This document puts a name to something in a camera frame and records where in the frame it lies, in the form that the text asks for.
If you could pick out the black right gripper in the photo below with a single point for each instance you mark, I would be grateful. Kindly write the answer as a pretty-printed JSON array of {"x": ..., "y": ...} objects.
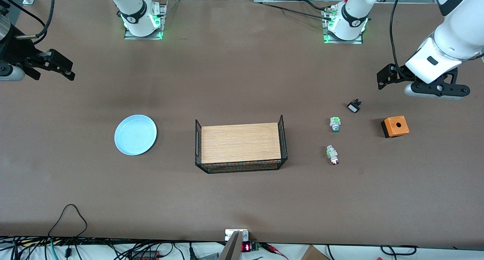
[{"x": 16, "y": 52}]

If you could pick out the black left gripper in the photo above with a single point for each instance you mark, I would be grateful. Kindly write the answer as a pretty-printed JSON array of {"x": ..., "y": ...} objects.
[{"x": 396, "y": 74}]

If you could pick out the light blue round plate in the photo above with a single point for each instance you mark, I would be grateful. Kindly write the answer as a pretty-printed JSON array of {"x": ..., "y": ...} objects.
[{"x": 135, "y": 135}]

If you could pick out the red push button switch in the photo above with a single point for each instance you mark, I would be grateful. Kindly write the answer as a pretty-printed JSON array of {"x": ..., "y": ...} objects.
[{"x": 332, "y": 154}]

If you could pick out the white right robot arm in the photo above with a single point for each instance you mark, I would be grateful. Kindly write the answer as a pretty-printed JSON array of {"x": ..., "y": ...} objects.
[{"x": 136, "y": 10}]

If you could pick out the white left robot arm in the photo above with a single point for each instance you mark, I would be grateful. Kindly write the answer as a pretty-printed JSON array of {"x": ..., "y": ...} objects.
[{"x": 459, "y": 29}]

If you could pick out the black white-capped push button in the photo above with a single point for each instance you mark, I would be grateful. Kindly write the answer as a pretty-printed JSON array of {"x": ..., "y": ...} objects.
[{"x": 353, "y": 108}]

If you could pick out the light wooden board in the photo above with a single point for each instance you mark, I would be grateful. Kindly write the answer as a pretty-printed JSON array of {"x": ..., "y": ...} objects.
[{"x": 242, "y": 142}]

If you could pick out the brown cardboard box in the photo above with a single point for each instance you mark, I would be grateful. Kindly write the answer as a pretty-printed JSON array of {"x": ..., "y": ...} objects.
[{"x": 314, "y": 254}]

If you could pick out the black power strip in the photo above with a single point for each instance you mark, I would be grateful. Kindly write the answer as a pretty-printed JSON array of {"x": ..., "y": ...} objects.
[{"x": 145, "y": 256}]

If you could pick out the red and black test leads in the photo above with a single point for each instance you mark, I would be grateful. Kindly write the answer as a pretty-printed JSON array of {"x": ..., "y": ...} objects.
[{"x": 272, "y": 248}]

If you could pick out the red digit display module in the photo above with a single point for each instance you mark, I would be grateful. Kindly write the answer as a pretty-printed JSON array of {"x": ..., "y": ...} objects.
[{"x": 246, "y": 247}]

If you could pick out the orange button enclosure box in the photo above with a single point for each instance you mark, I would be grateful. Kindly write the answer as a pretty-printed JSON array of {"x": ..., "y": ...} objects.
[{"x": 399, "y": 128}]

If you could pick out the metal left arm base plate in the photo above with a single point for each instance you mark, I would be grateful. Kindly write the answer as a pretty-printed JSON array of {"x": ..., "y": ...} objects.
[{"x": 357, "y": 41}]

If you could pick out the green push button switch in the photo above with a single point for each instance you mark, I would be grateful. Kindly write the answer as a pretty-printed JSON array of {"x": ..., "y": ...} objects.
[{"x": 335, "y": 123}]

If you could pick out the small silver metal bracket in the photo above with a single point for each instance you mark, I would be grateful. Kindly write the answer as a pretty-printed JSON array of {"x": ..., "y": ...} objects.
[{"x": 230, "y": 235}]

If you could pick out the grey aluminium profile post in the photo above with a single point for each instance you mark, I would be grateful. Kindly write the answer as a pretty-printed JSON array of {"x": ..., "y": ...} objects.
[{"x": 231, "y": 250}]

